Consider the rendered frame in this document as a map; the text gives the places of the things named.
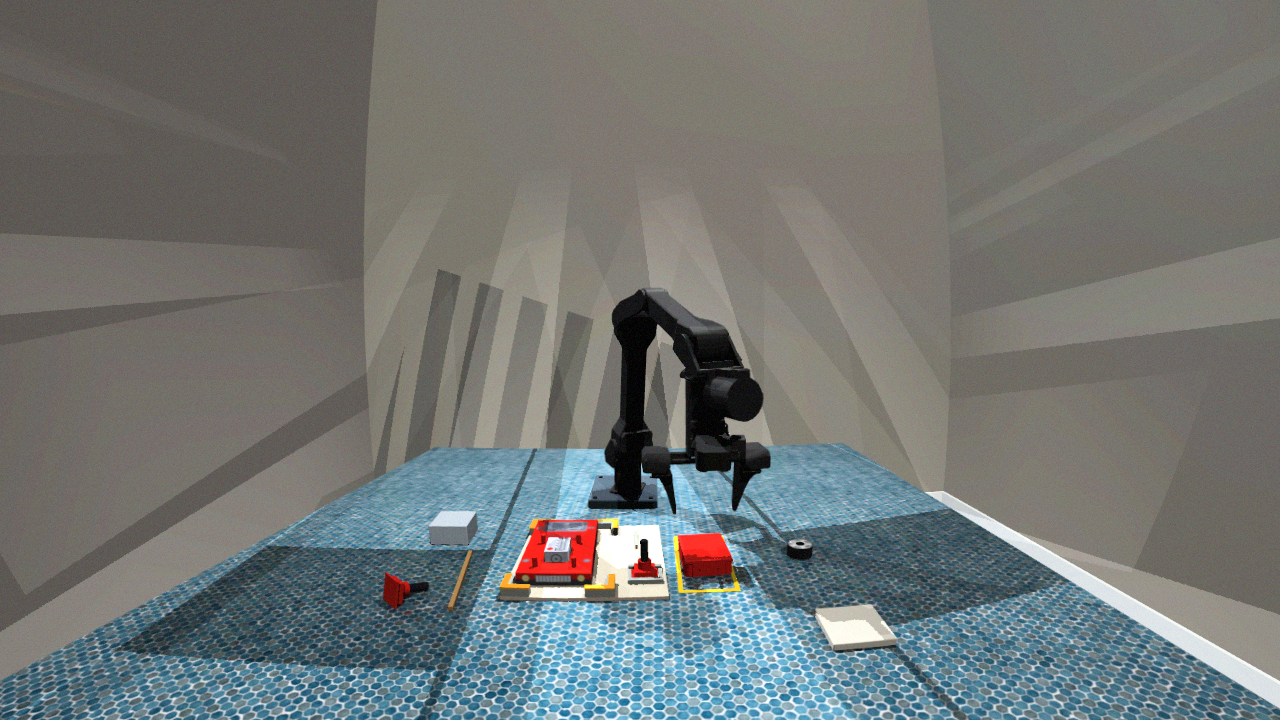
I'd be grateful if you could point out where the white flat square slab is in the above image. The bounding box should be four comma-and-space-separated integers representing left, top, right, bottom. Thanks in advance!
814, 603, 897, 651

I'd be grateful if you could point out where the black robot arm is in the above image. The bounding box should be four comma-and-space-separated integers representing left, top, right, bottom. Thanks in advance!
604, 287, 764, 495

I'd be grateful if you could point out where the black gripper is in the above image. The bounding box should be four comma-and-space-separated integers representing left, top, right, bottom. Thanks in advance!
641, 413, 771, 515

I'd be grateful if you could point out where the tan wooden stick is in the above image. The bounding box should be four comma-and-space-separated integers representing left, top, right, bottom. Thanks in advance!
448, 550, 474, 611

